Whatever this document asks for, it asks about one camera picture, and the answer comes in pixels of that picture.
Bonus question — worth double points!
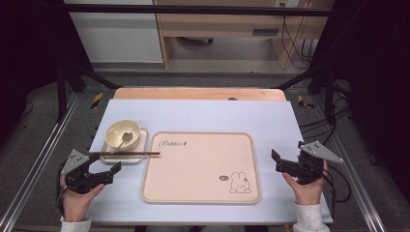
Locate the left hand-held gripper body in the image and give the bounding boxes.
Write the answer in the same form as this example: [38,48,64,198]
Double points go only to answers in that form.
[60,149,107,195]

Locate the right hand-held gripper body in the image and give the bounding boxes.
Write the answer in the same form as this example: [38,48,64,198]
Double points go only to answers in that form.
[296,140,344,186]

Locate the small white square plate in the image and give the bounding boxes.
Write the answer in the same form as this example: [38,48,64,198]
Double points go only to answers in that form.
[100,127,149,164]

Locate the cream bowl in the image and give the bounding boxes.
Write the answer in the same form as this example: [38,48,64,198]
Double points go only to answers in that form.
[104,119,142,152]

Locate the metal spoon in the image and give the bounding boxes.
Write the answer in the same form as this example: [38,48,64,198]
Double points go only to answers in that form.
[110,131,133,154]

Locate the beige tray with rabbit print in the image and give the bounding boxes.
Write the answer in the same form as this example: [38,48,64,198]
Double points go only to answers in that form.
[140,130,262,205]

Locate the person's left hand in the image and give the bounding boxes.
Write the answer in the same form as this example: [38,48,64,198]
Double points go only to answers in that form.
[59,176,105,222]

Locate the person's right hand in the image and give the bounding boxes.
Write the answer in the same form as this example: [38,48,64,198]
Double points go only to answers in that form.
[282,159,328,206]

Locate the yellow and black tape marker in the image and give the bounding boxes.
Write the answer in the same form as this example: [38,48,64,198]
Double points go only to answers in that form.
[297,95,315,109]
[90,92,104,110]

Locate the wooden table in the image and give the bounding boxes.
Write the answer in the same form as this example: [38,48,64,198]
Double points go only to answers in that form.
[113,86,287,102]

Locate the black curtain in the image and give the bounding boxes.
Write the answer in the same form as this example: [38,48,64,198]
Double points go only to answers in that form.
[0,0,95,146]
[310,0,410,202]

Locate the grey label on desk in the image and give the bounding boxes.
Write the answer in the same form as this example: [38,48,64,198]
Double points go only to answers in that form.
[251,28,280,37]

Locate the white cabinet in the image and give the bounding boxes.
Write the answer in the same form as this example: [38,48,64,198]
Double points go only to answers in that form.
[64,0,164,64]

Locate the light wooden desk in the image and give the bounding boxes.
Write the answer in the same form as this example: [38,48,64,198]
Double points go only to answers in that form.
[154,0,335,70]

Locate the right hand-held gripper black cable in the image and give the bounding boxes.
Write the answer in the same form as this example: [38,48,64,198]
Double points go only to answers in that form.
[322,167,352,220]

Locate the aluminium rail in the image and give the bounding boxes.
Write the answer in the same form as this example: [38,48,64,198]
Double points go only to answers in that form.
[310,96,387,232]
[0,93,80,232]

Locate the black floor cables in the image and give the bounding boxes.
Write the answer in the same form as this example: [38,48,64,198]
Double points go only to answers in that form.
[299,80,353,147]

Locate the black metal frame leg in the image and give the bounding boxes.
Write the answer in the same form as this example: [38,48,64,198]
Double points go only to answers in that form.
[56,61,121,124]
[276,64,337,127]

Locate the hanging black cables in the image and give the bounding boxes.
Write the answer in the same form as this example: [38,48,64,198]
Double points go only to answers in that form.
[280,14,315,70]

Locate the black horizontal frame bar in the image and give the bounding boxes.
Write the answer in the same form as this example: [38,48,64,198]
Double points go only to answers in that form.
[64,3,333,17]

